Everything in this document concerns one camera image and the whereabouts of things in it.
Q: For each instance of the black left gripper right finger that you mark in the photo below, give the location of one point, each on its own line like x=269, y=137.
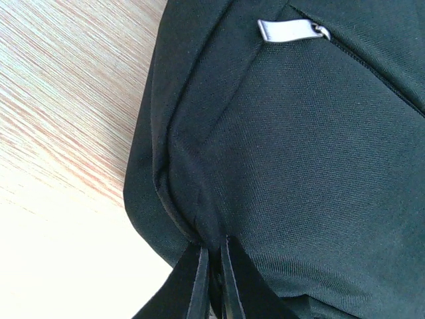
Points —
x=245, y=293

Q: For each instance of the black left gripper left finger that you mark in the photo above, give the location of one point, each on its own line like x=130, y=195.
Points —
x=185, y=293

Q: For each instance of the black student backpack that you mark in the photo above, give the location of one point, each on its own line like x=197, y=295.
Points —
x=298, y=128

